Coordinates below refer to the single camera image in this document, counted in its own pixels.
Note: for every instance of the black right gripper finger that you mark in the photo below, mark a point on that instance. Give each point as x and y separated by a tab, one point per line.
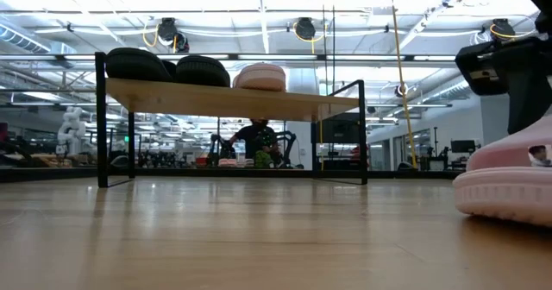
528	100

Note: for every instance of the small dark desk monitor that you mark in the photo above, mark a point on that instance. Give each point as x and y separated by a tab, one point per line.
462	146

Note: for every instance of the wooden shelf with black frame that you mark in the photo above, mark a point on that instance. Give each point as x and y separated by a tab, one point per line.
215	102

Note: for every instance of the black background robot arm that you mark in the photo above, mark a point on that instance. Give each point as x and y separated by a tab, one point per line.
288	141
215	145

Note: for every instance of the black aluminium table frame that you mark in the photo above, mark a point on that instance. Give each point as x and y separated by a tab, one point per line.
215	174

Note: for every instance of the silver ventilation duct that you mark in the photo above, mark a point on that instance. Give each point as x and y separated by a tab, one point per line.
444	92

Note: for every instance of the pink rubber slide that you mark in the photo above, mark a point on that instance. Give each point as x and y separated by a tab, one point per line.
261	78
500	195

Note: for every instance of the green object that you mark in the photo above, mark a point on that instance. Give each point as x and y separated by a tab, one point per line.
262	159

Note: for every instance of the black rubber slide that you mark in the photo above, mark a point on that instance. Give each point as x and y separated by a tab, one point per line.
133	65
202	72

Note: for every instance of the black background monitor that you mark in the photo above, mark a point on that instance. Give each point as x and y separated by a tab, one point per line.
338	132

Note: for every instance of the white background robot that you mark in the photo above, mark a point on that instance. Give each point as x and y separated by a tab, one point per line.
72	130

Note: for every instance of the person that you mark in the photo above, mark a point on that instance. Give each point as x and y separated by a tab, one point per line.
252	139
538	154

